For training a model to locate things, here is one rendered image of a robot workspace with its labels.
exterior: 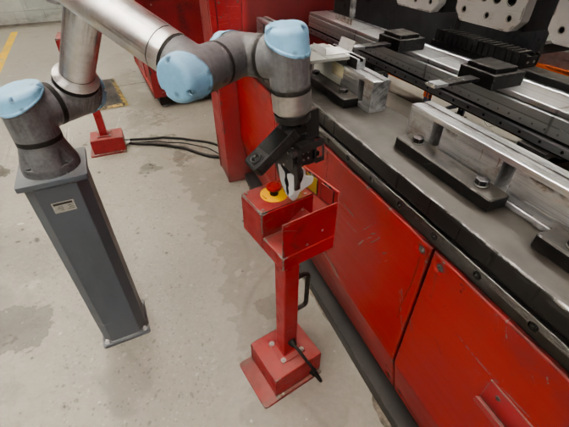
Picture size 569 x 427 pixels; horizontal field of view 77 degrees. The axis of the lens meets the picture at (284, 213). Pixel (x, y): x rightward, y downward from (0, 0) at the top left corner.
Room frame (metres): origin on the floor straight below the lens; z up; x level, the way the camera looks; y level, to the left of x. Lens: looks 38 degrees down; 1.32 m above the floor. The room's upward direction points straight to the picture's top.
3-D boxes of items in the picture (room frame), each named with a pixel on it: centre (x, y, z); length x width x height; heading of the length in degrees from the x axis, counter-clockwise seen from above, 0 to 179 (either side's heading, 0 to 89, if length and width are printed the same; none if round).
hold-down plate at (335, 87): (1.23, -0.15, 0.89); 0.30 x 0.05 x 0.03; 22
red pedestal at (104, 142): (2.44, 1.34, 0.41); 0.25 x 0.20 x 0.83; 112
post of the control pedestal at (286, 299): (0.72, -0.01, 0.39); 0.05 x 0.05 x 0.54; 33
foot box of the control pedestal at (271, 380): (0.70, 0.02, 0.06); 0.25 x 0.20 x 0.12; 123
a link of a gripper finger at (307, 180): (0.66, -0.04, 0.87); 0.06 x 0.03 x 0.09; 123
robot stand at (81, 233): (0.90, 0.68, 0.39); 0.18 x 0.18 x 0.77; 26
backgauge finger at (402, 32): (1.34, -0.34, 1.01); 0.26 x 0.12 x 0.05; 112
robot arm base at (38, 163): (0.90, 0.68, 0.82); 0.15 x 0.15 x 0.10
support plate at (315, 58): (1.23, -0.05, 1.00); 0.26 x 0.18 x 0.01; 112
